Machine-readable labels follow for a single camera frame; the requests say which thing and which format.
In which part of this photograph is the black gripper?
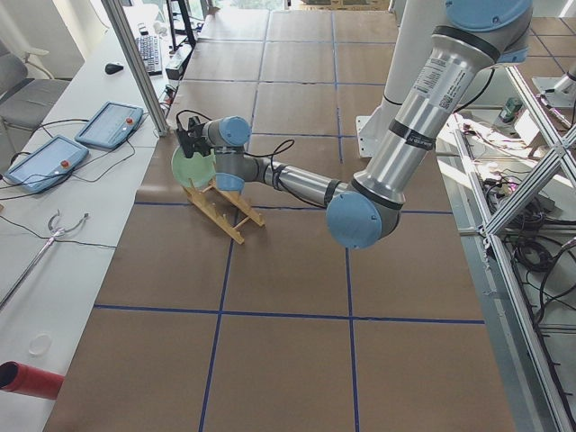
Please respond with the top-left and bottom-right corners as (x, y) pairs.
(179, 130), (212, 158)

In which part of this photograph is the light green ceramic plate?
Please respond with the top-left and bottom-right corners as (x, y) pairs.
(171, 147), (215, 189)

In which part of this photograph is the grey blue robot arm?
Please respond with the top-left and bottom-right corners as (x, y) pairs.
(176, 1), (533, 248)

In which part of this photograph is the wooden dish rack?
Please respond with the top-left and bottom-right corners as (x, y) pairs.
(183, 179), (266, 244)

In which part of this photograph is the blue teach pendant far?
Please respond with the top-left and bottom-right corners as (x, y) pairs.
(75, 101), (144, 149)

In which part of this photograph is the blue teach pendant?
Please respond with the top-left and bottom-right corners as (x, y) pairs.
(4, 135), (89, 193)
(75, 101), (144, 149)

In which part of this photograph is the black keyboard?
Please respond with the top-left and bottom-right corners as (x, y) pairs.
(135, 35), (163, 76)

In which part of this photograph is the black computer mouse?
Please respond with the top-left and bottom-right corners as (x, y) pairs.
(104, 63), (124, 75)

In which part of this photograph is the blue teach pendant near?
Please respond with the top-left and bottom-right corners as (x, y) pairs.
(4, 135), (89, 193)

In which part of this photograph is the metal reacher grabber tool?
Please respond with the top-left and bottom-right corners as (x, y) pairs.
(1, 210), (89, 310)

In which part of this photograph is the grey office chair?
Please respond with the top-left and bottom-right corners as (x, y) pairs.
(1, 42), (69, 131)

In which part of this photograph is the clear tape roll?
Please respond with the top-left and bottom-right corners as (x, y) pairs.
(28, 333), (52, 356)

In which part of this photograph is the red cylinder tube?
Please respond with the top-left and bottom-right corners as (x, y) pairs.
(1, 361), (65, 401)

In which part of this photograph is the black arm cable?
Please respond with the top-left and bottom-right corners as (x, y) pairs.
(175, 109), (329, 211)

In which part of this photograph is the aluminium frame post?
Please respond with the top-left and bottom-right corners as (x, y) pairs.
(102, 0), (169, 137)

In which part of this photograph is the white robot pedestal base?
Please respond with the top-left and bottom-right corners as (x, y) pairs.
(356, 0), (446, 158)

